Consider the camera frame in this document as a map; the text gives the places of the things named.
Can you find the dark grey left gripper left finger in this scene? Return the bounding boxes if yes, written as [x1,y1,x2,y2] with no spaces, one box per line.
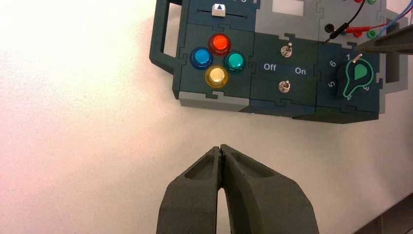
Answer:
[156,146,223,234]

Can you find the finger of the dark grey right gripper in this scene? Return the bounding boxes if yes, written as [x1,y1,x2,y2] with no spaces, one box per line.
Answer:
[355,24,413,54]

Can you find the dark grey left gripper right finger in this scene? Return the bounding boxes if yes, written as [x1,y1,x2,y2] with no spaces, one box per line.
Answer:
[221,144,319,234]

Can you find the black rotary knob green pointer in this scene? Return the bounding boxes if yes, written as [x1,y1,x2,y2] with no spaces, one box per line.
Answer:
[336,53,375,100]

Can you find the dark green grey control board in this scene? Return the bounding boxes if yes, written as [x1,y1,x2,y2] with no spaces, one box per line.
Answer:
[149,0,409,125]

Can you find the yellow round push button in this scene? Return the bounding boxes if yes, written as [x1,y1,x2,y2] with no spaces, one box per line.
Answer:
[205,65,230,89]

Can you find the blue round push button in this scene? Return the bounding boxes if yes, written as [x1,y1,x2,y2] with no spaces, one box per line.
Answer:
[189,47,214,71]

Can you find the green round push button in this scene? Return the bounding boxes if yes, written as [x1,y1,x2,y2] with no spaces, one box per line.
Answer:
[224,51,247,74]

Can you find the red round push button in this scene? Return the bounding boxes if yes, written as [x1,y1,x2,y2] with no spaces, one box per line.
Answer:
[207,32,232,57]

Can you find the white slider knob blue triangle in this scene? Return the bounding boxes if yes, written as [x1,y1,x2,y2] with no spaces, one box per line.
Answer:
[211,3,226,17]

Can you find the blue cable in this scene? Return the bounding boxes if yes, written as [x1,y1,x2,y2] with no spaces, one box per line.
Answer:
[378,5,413,37]

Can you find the red cable with plug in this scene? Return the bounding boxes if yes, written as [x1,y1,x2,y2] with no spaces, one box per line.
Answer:
[342,21,390,38]

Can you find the black cable with plug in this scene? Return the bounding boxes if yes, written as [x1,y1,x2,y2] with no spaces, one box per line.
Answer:
[324,0,368,43]

